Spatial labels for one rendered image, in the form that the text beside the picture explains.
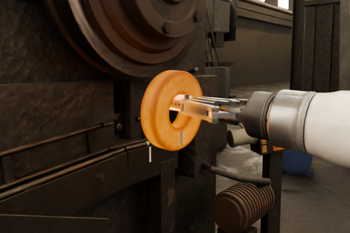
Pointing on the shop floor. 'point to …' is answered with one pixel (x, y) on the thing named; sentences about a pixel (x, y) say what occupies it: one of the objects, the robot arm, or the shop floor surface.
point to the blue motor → (297, 163)
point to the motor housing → (241, 207)
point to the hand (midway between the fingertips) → (174, 101)
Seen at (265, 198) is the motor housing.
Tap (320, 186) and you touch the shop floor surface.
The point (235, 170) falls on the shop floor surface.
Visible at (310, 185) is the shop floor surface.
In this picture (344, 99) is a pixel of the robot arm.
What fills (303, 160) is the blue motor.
